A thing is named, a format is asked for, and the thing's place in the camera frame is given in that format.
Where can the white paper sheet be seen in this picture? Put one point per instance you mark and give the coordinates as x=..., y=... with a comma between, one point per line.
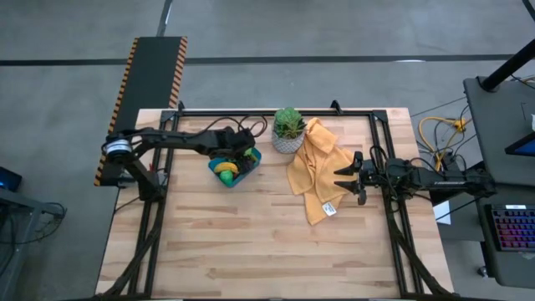
x=443, y=213

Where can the yellow waffle cloth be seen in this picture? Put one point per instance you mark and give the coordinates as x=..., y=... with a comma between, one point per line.
x=317, y=167

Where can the monitor with blue screen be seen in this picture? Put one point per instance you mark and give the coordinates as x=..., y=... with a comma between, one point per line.
x=526, y=147

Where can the grey metal cart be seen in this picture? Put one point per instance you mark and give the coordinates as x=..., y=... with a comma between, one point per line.
x=16, y=200

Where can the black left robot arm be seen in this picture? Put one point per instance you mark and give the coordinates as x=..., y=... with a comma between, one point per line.
x=175, y=139

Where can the potted succulent in patterned pot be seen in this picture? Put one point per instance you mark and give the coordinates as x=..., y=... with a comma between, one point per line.
x=287, y=125

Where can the dark device with blue light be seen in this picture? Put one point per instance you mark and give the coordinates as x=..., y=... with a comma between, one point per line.
x=8, y=180

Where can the yellow toy banana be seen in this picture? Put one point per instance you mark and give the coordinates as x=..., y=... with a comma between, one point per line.
x=225, y=167

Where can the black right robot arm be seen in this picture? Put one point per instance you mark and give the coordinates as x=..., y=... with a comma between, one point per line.
x=443, y=180

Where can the round green toy fruit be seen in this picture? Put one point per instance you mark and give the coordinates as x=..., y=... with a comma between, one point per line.
x=226, y=178

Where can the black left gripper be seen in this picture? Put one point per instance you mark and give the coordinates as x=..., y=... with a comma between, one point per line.
x=234, y=144

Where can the backlit computer keyboard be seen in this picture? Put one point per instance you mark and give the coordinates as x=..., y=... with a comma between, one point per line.
x=514, y=228

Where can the black aluminium table frame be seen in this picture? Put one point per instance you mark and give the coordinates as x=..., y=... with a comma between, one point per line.
x=209, y=113

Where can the teal plastic container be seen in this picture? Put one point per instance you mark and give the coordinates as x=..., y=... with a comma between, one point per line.
x=256, y=161

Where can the desk caster wheel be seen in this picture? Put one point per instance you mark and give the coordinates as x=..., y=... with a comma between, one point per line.
x=482, y=271

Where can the black mat with orange stripes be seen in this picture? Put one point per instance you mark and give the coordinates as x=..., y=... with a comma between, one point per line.
x=146, y=75

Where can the black metal pole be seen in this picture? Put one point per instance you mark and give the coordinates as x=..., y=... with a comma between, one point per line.
x=505, y=67

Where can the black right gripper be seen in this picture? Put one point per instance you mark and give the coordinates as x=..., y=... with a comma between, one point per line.
x=374, y=175

